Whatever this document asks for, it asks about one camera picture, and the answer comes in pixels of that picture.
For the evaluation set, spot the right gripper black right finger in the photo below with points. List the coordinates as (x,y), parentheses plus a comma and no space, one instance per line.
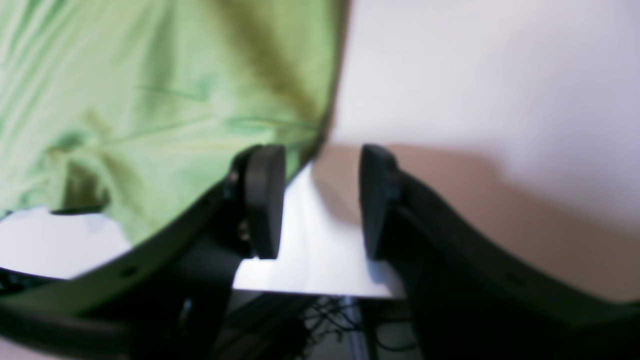
(468,298)

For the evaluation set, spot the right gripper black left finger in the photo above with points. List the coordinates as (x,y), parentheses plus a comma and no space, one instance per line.
(166,298)

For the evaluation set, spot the green t-shirt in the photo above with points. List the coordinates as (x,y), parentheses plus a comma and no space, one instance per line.
(134,108)

